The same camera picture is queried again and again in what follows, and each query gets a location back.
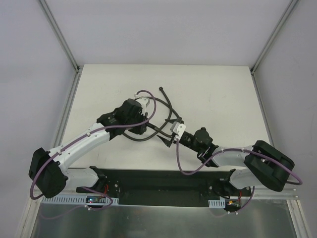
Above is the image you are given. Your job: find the dark corrugated flexible hose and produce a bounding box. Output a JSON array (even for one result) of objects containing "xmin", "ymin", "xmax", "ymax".
[{"xmin": 123, "ymin": 86, "xmax": 184, "ymax": 142}]

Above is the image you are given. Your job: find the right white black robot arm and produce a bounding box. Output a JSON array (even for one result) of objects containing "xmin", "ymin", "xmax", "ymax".
[{"xmin": 160, "ymin": 118, "xmax": 295, "ymax": 196}]

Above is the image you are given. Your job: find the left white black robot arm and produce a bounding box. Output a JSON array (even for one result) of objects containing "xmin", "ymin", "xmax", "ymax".
[{"xmin": 29, "ymin": 97, "xmax": 150, "ymax": 198}]

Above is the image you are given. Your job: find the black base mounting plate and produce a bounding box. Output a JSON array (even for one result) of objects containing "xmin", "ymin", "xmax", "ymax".
[{"xmin": 90, "ymin": 169, "xmax": 251, "ymax": 207}]

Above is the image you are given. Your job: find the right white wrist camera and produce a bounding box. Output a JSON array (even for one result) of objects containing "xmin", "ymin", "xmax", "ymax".
[{"xmin": 170, "ymin": 122, "xmax": 186, "ymax": 140}]

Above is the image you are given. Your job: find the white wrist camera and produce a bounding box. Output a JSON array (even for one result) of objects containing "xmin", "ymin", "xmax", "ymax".
[
  {"xmin": 170, "ymin": 122, "xmax": 186, "ymax": 140},
  {"xmin": 134, "ymin": 94, "xmax": 150, "ymax": 109}
]

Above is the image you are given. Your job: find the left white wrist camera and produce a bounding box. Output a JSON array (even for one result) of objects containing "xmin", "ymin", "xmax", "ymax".
[{"xmin": 134, "ymin": 94, "xmax": 150, "ymax": 109}]

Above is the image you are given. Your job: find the right white cable duct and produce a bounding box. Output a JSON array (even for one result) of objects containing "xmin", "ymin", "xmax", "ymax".
[{"xmin": 208, "ymin": 199, "xmax": 226, "ymax": 209}]

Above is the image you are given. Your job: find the white cable duct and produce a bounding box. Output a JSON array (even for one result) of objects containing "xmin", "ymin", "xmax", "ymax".
[
  {"xmin": 208, "ymin": 199, "xmax": 226, "ymax": 209},
  {"xmin": 42, "ymin": 195, "xmax": 119, "ymax": 206}
]

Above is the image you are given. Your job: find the left aluminium frame post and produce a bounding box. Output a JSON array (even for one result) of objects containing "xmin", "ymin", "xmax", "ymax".
[{"xmin": 38, "ymin": 0, "xmax": 84, "ymax": 74}]

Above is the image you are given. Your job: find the aluminium frame post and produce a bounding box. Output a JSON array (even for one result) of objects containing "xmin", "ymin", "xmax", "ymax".
[
  {"xmin": 38, "ymin": 0, "xmax": 84, "ymax": 74},
  {"xmin": 250, "ymin": 0, "xmax": 299, "ymax": 74}
]

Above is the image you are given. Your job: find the left white cable duct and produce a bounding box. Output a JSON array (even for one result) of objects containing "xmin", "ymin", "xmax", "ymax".
[{"xmin": 42, "ymin": 195, "xmax": 119, "ymax": 206}]

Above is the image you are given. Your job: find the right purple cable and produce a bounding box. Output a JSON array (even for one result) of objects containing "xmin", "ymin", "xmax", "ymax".
[{"xmin": 175, "ymin": 138, "xmax": 303, "ymax": 215}]

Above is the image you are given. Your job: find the purple cable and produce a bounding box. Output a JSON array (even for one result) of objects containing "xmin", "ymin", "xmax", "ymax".
[
  {"xmin": 29, "ymin": 90, "xmax": 157, "ymax": 212},
  {"xmin": 175, "ymin": 138, "xmax": 303, "ymax": 215}
]

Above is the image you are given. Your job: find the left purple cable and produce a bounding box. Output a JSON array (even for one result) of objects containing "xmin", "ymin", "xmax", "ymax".
[{"xmin": 29, "ymin": 90, "xmax": 157, "ymax": 212}]

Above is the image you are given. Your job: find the right aluminium frame post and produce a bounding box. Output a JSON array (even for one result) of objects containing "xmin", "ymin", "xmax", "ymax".
[{"xmin": 250, "ymin": 0, "xmax": 299, "ymax": 74}]

